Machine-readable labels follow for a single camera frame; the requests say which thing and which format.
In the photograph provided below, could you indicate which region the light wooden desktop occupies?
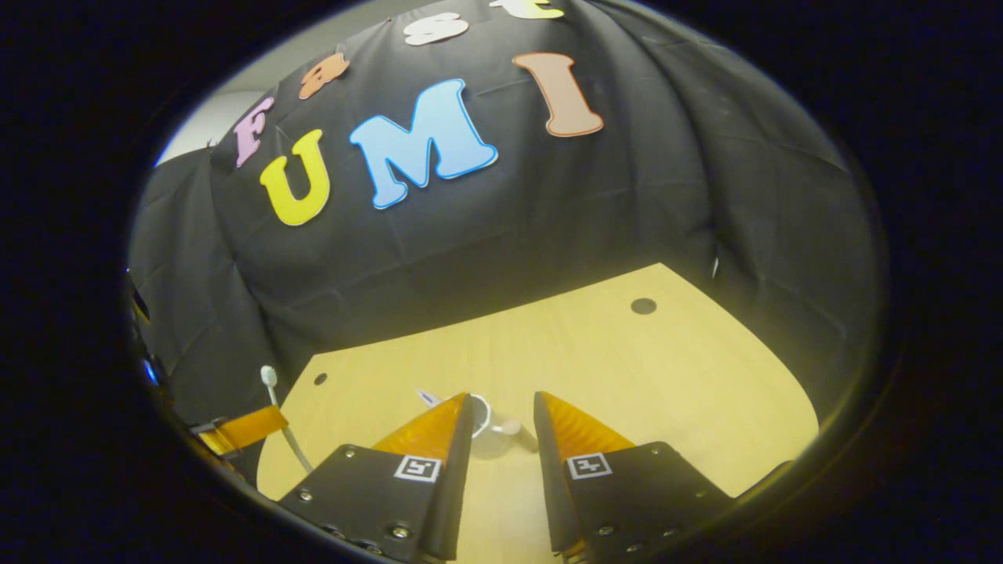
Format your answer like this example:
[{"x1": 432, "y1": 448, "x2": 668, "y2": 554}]
[{"x1": 256, "y1": 262, "x2": 820, "y2": 564}]

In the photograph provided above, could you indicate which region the white cup with wooden handle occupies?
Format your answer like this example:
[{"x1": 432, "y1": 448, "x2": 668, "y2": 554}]
[{"x1": 467, "y1": 393, "x2": 523, "y2": 459}]

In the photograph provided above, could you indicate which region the black backdrop cloth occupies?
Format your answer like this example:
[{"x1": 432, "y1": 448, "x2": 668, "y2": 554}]
[{"x1": 127, "y1": 0, "x2": 890, "y2": 486}]

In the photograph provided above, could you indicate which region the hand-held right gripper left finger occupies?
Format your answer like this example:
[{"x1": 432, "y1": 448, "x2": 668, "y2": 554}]
[{"x1": 277, "y1": 392, "x2": 476, "y2": 564}]

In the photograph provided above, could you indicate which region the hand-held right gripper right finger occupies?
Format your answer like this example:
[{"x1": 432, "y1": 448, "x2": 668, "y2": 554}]
[{"x1": 533, "y1": 390, "x2": 736, "y2": 563}]

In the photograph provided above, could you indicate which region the pale green toothbrush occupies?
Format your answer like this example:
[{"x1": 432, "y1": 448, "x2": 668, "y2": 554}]
[{"x1": 259, "y1": 364, "x2": 316, "y2": 475}]

